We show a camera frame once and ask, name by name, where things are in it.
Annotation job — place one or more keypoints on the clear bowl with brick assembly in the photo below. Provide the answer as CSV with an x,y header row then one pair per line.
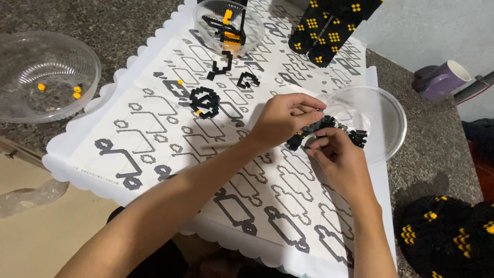
x,y
252,23

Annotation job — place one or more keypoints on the printed instruction sheet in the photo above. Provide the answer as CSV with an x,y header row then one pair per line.
x,y
115,154

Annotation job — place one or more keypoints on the large ribbed clear plastic bowl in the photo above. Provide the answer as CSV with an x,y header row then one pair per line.
x,y
50,61

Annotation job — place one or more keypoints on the c-shaped black brick piece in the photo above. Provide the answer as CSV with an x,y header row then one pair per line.
x,y
243,79

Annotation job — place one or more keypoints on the black and red bag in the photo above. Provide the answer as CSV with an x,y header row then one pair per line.
x,y
482,154

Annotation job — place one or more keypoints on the clear plastic bag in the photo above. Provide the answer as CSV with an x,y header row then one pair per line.
x,y
27,197

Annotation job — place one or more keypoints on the person's left hand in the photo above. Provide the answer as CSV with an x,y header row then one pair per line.
x,y
278,119

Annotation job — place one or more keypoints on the grey pipe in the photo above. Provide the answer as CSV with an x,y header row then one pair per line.
x,y
474,87

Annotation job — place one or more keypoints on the black and yellow brick assembly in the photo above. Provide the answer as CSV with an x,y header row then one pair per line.
x,y
231,36

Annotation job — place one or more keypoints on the empty clear plastic bowl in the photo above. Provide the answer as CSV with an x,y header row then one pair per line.
x,y
386,123

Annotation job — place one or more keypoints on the tall black yellow brick model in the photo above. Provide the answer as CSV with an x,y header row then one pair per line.
x,y
328,27

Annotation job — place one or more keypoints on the hooked black brick piece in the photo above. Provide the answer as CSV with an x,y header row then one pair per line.
x,y
228,63

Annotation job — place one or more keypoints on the white scalloped table mat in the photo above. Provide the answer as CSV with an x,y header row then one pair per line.
x,y
58,158

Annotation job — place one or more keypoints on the person's right hand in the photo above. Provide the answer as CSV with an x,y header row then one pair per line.
x,y
343,166

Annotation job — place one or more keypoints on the long black brick assembly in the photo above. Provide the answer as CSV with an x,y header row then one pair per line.
x,y
328,122

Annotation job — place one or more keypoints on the round black yellow brick model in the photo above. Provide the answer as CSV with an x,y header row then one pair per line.
x,y
444,239

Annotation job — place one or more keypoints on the purple mug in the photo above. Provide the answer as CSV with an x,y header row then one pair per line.
x,y
444,81

